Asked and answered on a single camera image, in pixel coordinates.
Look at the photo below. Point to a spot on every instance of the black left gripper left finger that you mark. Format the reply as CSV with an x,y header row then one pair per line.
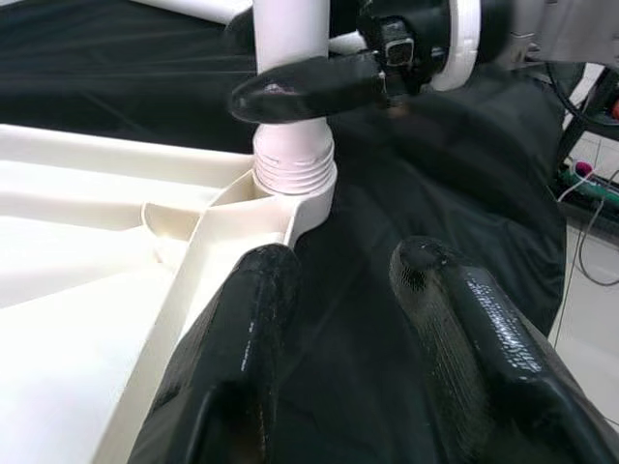
x,y
232,362

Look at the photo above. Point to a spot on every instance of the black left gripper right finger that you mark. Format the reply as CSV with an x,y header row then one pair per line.
x,y
483,362

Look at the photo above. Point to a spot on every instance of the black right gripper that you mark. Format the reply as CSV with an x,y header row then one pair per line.
x,y
421,29

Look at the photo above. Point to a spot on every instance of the white tapered plastic leg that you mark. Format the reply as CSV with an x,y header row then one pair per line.
x,y
290,29
213,8

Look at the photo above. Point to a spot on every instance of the white plastic children table top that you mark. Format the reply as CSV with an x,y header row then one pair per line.
x,y
72,241

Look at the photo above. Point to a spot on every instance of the black table cloth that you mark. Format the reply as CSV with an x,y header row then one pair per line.
x,y
411,169

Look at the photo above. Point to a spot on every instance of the green plastic object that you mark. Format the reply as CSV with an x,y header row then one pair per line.
x,y
590,192

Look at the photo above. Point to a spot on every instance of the pink round object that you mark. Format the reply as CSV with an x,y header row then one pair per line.
x,y
584,170

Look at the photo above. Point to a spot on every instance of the black metal table leg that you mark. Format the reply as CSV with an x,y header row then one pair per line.
x,y
582,116

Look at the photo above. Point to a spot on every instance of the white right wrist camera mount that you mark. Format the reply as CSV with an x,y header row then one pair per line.
x,y
464,48

